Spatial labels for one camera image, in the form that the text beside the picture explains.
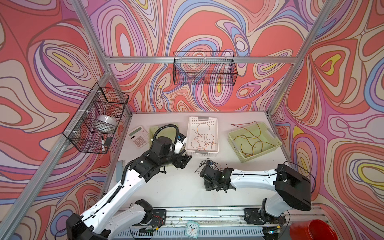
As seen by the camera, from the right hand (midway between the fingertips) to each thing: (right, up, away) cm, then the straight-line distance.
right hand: (209, 186), depth 84 cm
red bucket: (+47, -14, -15) cm, 52 cm away
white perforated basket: (-3, +27, +17) cm, 32 cm away
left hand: (-13, +22, -11) cm, 28 cm away
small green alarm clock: (-10, -14, -15) cm, 23 cm away
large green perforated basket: (+32, +24, +17) cm, 44 cm away
